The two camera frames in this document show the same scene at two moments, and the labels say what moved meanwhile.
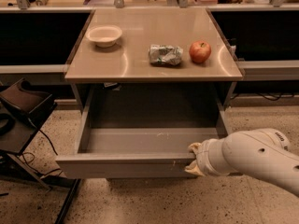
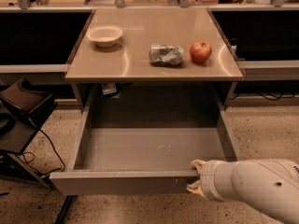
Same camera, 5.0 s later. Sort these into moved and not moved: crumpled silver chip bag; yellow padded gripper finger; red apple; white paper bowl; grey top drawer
Moved: grey top drawer; yellow padded gripper finger
Not moved: red apple; white paper bowl; crumpled silver chip bag
